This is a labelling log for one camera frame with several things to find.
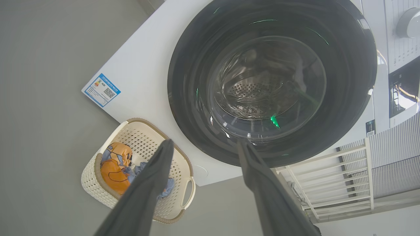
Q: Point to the white slatted rack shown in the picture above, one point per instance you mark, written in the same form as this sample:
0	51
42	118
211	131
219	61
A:
369	170

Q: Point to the white front-load washing machine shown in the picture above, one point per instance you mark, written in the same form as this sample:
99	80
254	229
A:
147	65

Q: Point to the cream perforated laundry basket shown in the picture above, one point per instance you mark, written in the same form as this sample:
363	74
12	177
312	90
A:
144	137

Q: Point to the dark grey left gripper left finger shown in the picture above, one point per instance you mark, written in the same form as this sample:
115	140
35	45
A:
144	196

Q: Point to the blue cartoon print pajama trousers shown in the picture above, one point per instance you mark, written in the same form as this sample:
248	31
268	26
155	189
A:
167	188

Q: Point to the silver washer control knob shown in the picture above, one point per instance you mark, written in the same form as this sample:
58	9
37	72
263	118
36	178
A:
410	23

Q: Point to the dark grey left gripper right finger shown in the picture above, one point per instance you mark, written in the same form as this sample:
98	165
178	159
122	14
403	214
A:
272	203

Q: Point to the blue white energy label sticker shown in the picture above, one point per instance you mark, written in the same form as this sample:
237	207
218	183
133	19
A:
102	90

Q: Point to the round white filter cover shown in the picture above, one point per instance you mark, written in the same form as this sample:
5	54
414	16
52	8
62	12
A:
200	171

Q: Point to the black round glass washer door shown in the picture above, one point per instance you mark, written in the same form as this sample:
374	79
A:
193	108

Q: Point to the cream orange blue pajama top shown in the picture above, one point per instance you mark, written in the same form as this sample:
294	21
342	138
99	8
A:
113	173

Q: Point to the stainless steel washer drum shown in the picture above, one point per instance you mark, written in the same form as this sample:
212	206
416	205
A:
252	90

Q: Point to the dark label sticker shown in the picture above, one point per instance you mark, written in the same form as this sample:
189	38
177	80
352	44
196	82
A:
370	128

